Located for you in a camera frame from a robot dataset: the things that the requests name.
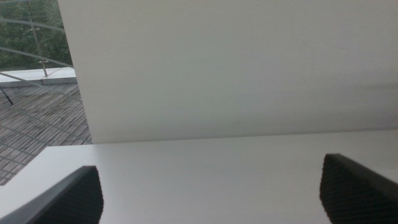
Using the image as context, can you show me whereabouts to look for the white backdrop board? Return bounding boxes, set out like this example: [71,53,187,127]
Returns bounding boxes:
[57,0,398,145]

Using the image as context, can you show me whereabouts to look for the green trees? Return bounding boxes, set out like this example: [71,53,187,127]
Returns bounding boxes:
[0,0,73,71]

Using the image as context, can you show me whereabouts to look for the white stone ledge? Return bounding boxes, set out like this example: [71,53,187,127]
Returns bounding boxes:
[0,67,78,88]

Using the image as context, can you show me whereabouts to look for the grey curved metal rail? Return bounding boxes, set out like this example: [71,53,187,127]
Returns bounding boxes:
[0,17,66,34]
[0,46,75,69]

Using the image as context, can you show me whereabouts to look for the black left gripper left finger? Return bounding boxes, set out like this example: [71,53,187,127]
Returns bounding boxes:
[0,165,104,224]

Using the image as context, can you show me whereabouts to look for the thin black rod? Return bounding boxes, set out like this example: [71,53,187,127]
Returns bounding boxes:
[0,85,14,106]

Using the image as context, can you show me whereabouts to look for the metal railing post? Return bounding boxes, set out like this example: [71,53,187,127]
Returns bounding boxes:
[26,0,50,78]

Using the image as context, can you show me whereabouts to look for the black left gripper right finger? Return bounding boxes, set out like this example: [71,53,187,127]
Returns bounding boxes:
[319,152,398,224]

